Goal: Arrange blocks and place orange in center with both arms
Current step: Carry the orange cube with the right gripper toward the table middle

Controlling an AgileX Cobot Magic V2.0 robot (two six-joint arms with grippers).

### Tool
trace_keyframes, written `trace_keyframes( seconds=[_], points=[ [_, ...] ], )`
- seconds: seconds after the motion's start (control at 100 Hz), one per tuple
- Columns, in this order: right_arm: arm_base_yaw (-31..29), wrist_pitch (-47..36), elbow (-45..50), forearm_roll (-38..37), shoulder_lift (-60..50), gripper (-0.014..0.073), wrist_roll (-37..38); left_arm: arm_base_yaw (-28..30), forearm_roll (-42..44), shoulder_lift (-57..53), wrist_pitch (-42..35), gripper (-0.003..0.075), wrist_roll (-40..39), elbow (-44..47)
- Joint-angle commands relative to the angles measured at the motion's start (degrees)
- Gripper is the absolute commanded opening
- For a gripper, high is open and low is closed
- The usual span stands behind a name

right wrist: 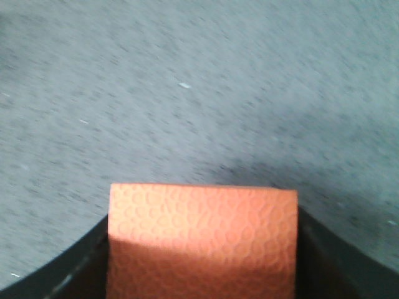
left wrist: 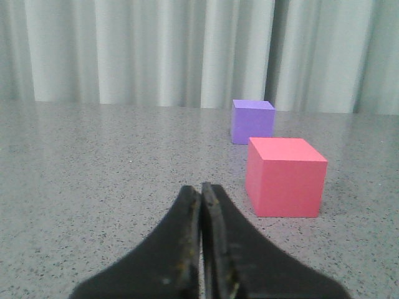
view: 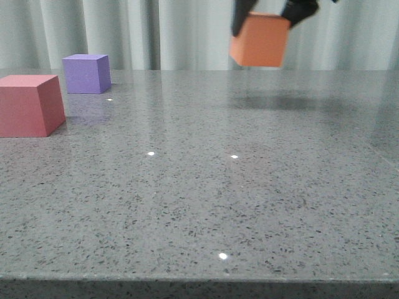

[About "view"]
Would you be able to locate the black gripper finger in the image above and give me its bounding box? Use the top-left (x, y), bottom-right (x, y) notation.
top-left (281, 0), bottom-right (319, 29)
top-left (231, 0), bottom-right (258, 37)

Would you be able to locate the red foam cube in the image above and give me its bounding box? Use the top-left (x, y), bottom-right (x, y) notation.
top-left (1, 75), bottom-right (66, 138)

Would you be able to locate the pale green curtain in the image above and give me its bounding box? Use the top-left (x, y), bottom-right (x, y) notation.
top-left (1, 1), bottom-right (398, 70)

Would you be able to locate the purple foam cube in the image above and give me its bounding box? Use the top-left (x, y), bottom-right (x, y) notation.
top-left (62, 54), bottom-right (112, 94)

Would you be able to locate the orange foam cube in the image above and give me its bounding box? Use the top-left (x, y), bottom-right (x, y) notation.
top-left (229, 12), bottom-right (290, 67)

